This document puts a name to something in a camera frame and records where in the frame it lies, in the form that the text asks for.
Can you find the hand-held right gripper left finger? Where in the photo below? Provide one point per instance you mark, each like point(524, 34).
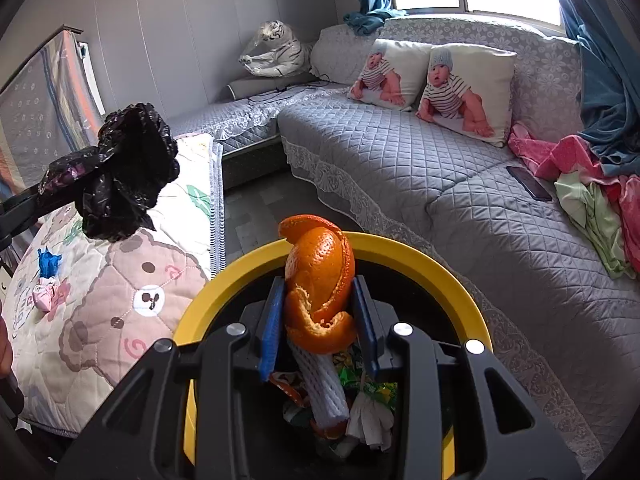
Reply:
point(272, 330)

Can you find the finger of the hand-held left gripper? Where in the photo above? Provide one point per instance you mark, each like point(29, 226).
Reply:
point(20, 207)

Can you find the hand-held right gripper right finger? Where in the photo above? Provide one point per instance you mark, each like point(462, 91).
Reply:
point(367, 330)

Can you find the orange snack packet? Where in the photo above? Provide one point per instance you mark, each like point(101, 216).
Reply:
point(292, 390)

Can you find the yellow trash bin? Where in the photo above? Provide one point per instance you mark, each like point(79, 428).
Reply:
point(240, 270)

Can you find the white foam net sleeve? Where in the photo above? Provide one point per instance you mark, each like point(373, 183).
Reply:
point(320, 390)

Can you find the large orange peel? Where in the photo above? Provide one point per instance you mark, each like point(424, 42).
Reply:
point(320, 270)

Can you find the white tissue paper bundle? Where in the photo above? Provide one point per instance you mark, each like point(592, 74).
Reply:
point(370, 420)

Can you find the black plastic bag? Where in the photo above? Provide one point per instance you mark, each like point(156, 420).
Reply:
point(125, 185)

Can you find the blue crumpled paper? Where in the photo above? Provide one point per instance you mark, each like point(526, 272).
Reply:
point(49, 265)

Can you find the pink crumpled paper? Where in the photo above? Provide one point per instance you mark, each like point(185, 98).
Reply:
point(47, 297)

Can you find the striped wrapped mattress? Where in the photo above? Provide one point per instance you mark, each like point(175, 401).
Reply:
point(45, 95)

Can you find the cartoon printed quilt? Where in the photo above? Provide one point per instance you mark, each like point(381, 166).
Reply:
point(125, 310)

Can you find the grey quilted sofa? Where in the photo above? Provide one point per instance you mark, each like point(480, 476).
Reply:
point(400, 170)

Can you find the black phone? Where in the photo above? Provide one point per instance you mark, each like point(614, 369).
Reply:
point(530, 182)

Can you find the light green cloth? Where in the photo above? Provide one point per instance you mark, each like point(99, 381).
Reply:
point(595, 220)

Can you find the baby print pillow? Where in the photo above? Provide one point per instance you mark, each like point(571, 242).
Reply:
point(385, 72)
point(465, 90)

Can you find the pile of coloured clothes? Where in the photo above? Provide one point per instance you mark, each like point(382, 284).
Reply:
point(565, 155)

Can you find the tiger plush toy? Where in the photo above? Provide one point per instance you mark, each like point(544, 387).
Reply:
point(280, 55)

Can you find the grey quilted cushion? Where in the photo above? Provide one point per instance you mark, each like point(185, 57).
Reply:
point(340, 52)

